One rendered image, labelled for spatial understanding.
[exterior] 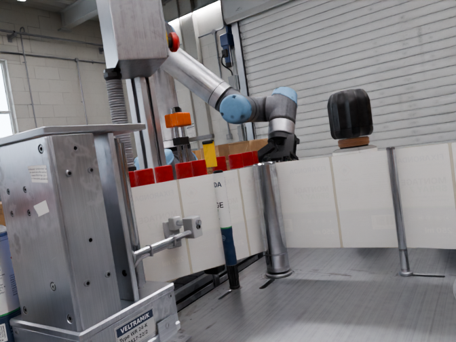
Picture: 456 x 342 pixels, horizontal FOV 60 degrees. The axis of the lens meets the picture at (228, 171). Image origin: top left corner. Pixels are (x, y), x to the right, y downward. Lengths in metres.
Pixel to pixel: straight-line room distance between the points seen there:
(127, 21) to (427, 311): 0.66
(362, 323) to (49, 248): 0.35
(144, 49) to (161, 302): 0.47
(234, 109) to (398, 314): 0.66
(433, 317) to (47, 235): 0.42
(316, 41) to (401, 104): 1.35
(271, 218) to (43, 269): 0.35
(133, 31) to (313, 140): 4.79
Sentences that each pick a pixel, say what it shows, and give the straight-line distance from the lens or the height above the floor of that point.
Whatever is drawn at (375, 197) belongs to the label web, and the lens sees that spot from 0.63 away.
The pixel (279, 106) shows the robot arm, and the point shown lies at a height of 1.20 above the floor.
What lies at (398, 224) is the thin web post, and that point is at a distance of 0.62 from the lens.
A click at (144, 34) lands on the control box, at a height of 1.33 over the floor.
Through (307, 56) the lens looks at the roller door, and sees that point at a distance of 5.54.
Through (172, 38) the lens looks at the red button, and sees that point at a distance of 0.82.
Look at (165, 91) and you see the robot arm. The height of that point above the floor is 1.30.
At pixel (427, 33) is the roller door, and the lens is 5.14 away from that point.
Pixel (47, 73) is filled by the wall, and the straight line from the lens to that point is 7.02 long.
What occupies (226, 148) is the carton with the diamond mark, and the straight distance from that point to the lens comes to 1.47.
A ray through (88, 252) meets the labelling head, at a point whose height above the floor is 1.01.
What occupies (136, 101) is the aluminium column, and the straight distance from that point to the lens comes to 0.93.
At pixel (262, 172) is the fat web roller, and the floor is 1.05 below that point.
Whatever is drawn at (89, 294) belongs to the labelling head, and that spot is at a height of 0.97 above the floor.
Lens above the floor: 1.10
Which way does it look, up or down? 3 degrees down
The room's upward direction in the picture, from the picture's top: 8 degrees counter-clockwise
